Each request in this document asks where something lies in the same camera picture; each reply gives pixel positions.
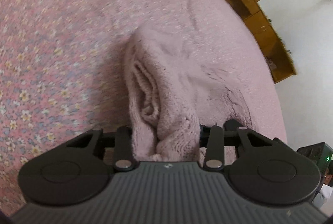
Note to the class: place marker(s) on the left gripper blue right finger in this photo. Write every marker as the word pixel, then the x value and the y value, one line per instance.
pixel 212 138

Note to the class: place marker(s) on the pink floral bedspread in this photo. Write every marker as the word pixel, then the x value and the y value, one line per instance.
pixel 61 69

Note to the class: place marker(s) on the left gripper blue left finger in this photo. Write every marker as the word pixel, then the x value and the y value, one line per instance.
pixel 123 159

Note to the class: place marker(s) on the pink knitted sweater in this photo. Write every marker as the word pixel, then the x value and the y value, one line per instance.
pixel 172 94

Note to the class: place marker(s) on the long wooden cabinet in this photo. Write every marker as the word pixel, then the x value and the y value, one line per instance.
pixel 271 45

